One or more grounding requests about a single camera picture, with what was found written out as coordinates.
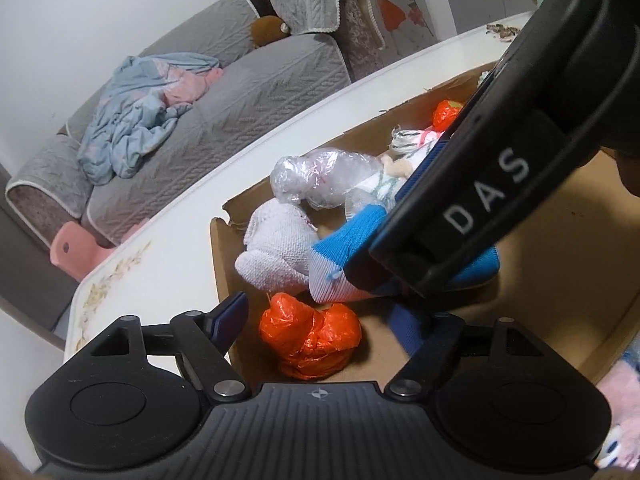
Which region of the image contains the brown cardboard box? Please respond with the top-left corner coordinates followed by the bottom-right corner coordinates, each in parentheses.
top-left (210, 60), bottom-right (640, 391)

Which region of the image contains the grey covered sofa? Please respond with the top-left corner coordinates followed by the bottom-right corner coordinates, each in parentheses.
top-left (5, 0), bottom-right (386, 246)

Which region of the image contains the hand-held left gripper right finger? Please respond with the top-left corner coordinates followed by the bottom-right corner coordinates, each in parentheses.
top-left (385, 304), bottom-right (551, 401)

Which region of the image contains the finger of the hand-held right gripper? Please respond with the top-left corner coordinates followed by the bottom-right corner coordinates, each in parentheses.
top-left (345, 60), bottom-right (506, 288)

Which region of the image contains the small orange plastic bag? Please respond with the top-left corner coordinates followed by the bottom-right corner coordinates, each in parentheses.
top-left (431, 100), bottom-right (468, 133)

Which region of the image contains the pink cloth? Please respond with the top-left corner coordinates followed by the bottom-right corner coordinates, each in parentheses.
top-left (155, 65), bottom-right (223, 108)

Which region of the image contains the seed shells pile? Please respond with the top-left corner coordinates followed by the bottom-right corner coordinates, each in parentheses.
top-left (486, 22), bottom-right (523, 43)

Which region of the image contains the pink plastic stool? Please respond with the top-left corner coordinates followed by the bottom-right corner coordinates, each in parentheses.
top-left (50, 222), bottom-right (108, 281)

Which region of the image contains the brown plush toy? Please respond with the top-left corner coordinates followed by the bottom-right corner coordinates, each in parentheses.
top-left (250, 15), bottom-right (291, 50)

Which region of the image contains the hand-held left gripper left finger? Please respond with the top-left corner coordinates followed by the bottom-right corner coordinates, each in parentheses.
top-left (90, 292), bottom-right (251, 406)

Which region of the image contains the orange plastic bundle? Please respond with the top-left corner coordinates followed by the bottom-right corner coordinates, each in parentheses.
top-left (258, 292), bottom-right (362, 381)

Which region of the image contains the white knit sock bundle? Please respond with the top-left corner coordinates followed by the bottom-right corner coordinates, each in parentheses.
top-left (235, 198), bottom-right (321, 292)

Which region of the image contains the green-striped white bundle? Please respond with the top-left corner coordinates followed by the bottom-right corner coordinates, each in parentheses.
top-left (345, 170), bottom-right (416, 221)

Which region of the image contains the light blue cloth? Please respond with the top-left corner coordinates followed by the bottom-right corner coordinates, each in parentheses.
top-left (77, 52), bottom-right (221, 186)

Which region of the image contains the blue sock bundle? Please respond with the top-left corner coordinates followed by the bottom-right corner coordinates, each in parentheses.
top-left (307, 205), bottom-right (501, 306)

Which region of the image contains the clear plastic-wrapped bundle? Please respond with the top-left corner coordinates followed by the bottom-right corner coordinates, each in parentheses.
top-left (270, 147), bottom-right (391, 211)

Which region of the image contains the pink-striped white bundle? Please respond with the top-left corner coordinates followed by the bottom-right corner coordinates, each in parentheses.
top-left (390, 125), bottom-right (446, 158)

